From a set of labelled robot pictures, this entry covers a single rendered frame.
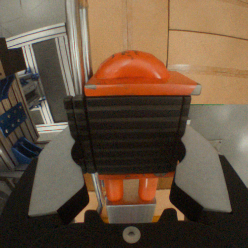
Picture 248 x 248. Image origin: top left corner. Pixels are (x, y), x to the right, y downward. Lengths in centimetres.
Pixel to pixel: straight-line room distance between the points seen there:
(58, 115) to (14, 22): 95
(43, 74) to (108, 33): 68
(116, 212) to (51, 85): 115
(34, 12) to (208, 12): 129
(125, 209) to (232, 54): 93
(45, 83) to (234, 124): 202
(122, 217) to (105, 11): 77
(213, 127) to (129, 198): 171
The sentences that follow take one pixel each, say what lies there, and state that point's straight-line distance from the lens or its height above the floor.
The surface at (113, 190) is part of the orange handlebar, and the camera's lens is 17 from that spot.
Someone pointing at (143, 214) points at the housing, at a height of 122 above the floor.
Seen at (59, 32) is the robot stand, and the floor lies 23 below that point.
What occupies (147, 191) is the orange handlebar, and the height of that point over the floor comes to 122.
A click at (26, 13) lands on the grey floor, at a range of 158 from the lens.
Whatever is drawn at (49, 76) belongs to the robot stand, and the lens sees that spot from 126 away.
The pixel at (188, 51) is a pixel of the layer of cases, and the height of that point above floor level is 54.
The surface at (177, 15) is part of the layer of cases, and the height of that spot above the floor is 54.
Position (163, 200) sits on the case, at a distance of 47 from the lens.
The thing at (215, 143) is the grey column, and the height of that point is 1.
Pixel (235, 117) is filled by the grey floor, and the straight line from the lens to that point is 197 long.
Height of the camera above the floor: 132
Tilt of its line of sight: 61 degrees down
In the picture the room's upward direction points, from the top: 178 degrees clockwise
